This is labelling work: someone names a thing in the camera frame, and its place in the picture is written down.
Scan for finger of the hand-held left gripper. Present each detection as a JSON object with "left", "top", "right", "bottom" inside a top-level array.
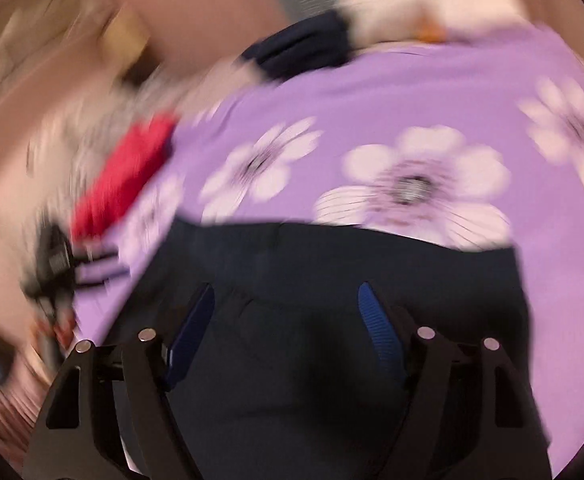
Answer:
[
  {"left": 72, "top": 251, "right": 120, "bottom": 267},
  {"left": 74, "top": 267, "right": 130, "bottom": 291}
]

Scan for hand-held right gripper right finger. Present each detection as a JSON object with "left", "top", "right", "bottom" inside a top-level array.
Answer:
[{"left": 358, "top": 281, "right": 555, "bottom": 480}]

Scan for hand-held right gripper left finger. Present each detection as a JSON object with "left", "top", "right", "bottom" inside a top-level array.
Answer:
[{"left": 22, "top": 282, "right": 216, "bottom": 480}]

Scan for navy zip jacket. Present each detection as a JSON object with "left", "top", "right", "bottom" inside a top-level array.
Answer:
[{"left": 79, "top": 215, "right": 552, "bottom": 480}]

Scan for folded navy clothes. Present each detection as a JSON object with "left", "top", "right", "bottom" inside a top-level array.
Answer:
[{"left": 239, "top": 11, "right": 355, "bottom": 83}]

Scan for red down jacket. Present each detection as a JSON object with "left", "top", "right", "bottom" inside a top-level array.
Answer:
[{"left": 71, "top": 114, "right": 180, "bottom": 241}]

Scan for pink fleece clothing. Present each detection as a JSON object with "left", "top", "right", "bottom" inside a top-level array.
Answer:
[{"left": 0, "top": 355, "right": 58, "bottom": 461}]

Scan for purple floral blanket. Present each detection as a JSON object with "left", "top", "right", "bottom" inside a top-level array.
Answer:
[{"left": 72, "top": 22, "right": 584, "bottom": 476}]

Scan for pink curtain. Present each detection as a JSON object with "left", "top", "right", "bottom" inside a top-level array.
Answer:
[{"left": 97, "top": 0, "right": 343, "bottom": 76}]

